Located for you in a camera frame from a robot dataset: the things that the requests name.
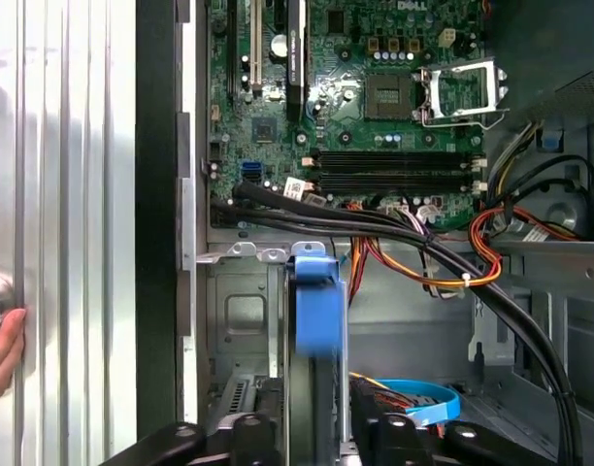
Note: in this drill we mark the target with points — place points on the hard disk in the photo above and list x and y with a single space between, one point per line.
316 310

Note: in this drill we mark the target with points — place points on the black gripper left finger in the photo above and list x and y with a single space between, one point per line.
255 444

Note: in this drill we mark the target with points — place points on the blue SATA port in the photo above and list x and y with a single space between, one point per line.
252 171

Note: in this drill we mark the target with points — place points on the black expansion slot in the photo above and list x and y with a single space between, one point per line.
232 48

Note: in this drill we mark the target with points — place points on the CPU socket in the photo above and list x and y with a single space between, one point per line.
389 97

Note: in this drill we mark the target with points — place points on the metal socket cover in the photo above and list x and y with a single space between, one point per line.
457 113

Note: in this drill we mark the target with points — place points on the black graphics card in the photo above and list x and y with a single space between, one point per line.
297 58

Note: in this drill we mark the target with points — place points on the metal drive cage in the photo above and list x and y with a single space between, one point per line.
588 315

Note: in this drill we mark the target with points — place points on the white expansion slot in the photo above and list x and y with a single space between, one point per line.
256 48

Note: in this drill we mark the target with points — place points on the black RAM slot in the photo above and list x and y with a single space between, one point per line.
394 160
394 183

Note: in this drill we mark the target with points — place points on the green motherboard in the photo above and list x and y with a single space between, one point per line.
277 141

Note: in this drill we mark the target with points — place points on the black PC case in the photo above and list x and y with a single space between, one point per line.
154 194

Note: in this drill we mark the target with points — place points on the person's hand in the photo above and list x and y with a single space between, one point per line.
3 349

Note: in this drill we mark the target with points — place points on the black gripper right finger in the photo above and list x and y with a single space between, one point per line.
396 444

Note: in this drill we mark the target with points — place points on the metal disk bay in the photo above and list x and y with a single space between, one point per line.
243 286

